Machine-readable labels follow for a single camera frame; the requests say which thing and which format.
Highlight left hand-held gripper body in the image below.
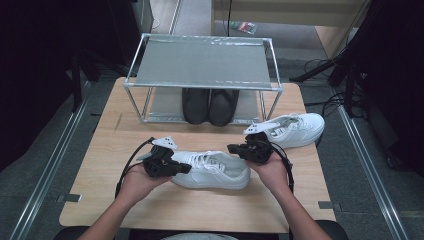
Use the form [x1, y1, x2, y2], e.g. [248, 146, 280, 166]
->
[136, 135, 179, 178]

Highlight dark curtain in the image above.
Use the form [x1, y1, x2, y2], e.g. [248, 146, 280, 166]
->
[0, 0, 141, 171]
[346, 0, 424, 178]

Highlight wooden cabinet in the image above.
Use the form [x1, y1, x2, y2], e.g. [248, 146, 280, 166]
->
[210, 0, 373, 59]

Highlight white sneaker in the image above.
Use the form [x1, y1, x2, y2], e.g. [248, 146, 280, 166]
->
[248, 112, 326, 149]
[169, 149, 252, 191]

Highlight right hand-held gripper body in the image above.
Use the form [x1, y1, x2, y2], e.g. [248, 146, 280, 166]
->
[243, 121, 282, 165]

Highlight person's left leg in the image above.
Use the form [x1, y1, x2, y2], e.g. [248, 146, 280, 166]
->
[53, 225, 116, 240]

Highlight colourful packet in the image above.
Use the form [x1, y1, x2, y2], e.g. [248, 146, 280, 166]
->
[229, 20, 258, 36]

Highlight right hand-held gripper cable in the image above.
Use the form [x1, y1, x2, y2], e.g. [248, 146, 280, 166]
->
[271, 141, 296, 195]

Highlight black metal stand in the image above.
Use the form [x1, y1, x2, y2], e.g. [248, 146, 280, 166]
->
[69, 48, 129, 113]
[289, 33, 368, 118]

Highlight black slipper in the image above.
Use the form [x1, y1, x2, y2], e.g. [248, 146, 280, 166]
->
[208, 89, 240, 128]
[181, 88, 211, 126]

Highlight grey metal bracket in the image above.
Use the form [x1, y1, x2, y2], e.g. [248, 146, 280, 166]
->
[318, 200, 343, 212]
[56, 193, 83, 204]

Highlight person's leg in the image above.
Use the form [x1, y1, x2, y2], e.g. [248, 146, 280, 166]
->
[314, 219, 349, 240]
[53, 225, 116, 240]

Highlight black floor cable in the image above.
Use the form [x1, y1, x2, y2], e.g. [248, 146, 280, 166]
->
[304, 92, 348, 118]
[303, 58, 333, 74]

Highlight person's right leg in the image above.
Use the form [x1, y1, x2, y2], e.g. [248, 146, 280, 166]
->
[314, 219, 349, 240]

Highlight aluminium floor rail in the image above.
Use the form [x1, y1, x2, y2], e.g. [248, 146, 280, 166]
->
[8, 81, 93, 240]
[168, 0, 184, 35]
[334, 104, 411, 240]

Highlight person's grey shirt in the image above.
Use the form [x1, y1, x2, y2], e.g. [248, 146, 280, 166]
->
[161, 232, 239, 240]

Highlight person's right hand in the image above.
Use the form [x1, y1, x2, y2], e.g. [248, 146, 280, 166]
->
[248, 154, 294, 199]

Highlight black hanging cable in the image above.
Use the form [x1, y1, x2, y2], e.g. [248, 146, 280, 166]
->
[227, 0, 233, 37]

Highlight person's left hand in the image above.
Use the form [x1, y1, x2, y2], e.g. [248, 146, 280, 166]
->
[116, 163, 173, 206]

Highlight metal frame shoe rack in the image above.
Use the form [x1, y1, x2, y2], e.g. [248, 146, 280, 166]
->
[121, 32, 285, 126]

